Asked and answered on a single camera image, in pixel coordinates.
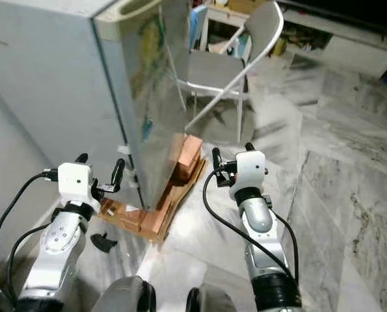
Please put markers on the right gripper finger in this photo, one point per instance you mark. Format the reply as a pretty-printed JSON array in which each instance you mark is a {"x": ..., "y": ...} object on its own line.
[
  {"x": 250, "y": 147},
  {"x": 217, "y": 162}
]

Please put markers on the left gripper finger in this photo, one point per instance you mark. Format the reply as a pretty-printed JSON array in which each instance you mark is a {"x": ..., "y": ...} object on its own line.
[
  {"x": 82, "y": 158},
  {"x": 119, "y": 175}
]

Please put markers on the silver fridge door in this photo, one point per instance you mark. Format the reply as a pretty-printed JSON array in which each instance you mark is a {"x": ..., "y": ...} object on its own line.
[{"x": 147, "y": 97}]

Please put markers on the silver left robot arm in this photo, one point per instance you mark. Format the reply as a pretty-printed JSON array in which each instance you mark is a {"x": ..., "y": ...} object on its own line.
[{"x": 53, "y": 247}]

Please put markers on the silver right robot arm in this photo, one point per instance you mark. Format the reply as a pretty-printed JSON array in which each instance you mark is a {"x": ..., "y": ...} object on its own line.
[{"x": 258, "y": 221}]

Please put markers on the white fridge corner tab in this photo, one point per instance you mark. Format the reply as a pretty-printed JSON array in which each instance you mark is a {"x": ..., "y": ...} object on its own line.
[{"x": 123, "y": 149}]

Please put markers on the silver fridge cabinet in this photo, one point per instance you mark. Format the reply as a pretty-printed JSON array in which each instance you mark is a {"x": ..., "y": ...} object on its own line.
[{"x": 56, "y": 84}]

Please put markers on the red clay brick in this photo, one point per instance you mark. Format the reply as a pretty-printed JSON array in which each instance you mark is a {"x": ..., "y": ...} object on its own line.
[
  {"x": 185, "y": 158},
  {"x": 144, "y": 224}
]

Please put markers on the small black plastic piece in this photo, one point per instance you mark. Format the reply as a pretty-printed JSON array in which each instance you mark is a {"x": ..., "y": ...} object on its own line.
[{"x": 103, "y": 241}]

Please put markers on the grey white folding chair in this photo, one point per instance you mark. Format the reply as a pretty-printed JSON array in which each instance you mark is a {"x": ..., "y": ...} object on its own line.
[{"x": 213, "y": 71}]

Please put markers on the grey left robot leg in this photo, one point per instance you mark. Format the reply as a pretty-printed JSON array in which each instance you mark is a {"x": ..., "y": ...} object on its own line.
[{"x": 121, "y": 296}]

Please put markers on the grey robot leg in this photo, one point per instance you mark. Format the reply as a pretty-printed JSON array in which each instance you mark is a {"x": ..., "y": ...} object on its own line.
[
  {"x": 121, "y": 296},
  {"x": 216, "y": 300}
]

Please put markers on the long yellow teal sticker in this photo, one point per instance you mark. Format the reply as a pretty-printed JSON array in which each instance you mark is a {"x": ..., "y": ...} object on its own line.
[{"x": 147, "y": 55}]

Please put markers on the grey right robot leg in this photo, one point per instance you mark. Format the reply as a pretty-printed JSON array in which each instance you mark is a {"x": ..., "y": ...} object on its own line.
[{"x": 216, "y": 300}]

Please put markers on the small white side table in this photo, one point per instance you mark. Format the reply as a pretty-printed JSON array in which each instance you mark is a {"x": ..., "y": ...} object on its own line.
[{"x": 222, "y": 19}]

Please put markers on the blue and white board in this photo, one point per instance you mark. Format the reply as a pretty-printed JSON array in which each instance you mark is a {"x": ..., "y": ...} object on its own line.
[{"x": 198, "y": 26}]

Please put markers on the tan cardboard box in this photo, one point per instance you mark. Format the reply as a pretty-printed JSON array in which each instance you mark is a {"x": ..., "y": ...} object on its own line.
[{"x": 244, "y": 5}]

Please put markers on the black flat television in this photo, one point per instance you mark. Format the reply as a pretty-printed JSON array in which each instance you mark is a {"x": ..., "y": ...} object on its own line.
[{"x": 343, "y": 13}]

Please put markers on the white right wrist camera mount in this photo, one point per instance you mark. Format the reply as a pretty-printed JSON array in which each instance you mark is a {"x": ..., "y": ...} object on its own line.
[{"x": 248, "y": 169}]

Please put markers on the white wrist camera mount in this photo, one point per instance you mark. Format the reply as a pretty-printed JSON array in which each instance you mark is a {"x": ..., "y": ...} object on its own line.
[
  {"x": 75, "y": 182},
  {"x": 248, "y": 169}
]

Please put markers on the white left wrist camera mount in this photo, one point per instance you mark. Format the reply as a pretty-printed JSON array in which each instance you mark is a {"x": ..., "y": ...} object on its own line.
[{"x": 75, "y": 182}]

